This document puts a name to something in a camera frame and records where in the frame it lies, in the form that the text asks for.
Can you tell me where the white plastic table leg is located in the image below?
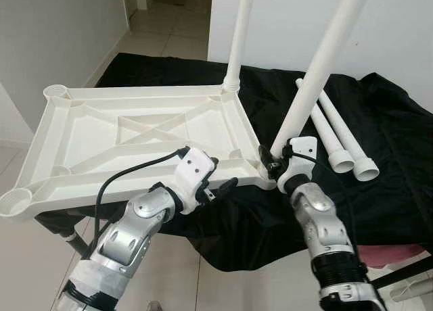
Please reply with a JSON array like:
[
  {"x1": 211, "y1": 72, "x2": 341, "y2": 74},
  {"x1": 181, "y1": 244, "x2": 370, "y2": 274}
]
[
  {"x1": 269, "y1": 0, "x2": 374, "y2": 160},
  {"x1": 225, "y1": 0, "x2": 256, "y2": 94},
  {"x1": 315, "y1": 89, "x2": 382, "y2": 183},
  {"x1": 295, "y1": 79, "x2": 357, "y2": 174}
]

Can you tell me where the white plastic table top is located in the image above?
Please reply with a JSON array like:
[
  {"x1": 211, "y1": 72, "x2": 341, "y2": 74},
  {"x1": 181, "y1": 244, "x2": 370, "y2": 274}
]
[{"x1": 0, "y1": 83, "x2": 278, "y2": 222}]

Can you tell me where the black cloth cover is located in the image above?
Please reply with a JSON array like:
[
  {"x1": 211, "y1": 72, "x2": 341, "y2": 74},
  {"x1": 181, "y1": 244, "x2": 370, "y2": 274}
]
[{"x1": 34, "y1": 52, "x2": 433, "y2": 271}]

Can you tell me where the pink cushioned seat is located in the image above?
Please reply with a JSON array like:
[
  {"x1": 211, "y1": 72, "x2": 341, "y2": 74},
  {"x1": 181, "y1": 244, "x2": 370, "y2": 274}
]
[{"x1": 355, "y1": 243, "x2": 407, "y2": 268}]

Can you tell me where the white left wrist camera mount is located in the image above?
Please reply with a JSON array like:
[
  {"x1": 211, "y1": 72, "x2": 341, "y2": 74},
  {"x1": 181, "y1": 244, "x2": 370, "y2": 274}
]
[{"x1": 175, "y1": 147, "x2": 219, "y2": 214}]

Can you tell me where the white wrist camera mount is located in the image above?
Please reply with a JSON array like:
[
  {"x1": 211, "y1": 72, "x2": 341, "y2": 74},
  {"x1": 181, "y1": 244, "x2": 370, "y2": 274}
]
[
  {"x1": 283, "y1": 137, "x2": 319, "y2": 183},
  {"x1": 175, "y1": 147, "x2": 219, "y2": 214}
]

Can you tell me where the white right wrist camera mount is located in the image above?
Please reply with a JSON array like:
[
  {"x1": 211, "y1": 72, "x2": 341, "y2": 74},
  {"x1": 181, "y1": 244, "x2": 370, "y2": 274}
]
[{"x1": 283, "y1": 137, "x2": 319, "y2": 183}]

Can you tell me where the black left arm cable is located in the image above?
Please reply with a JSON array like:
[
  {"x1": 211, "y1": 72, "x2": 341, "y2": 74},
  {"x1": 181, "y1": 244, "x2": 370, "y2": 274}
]
[{"x1": 88, "y1": 145, "x2": 191, "y2": 247}]

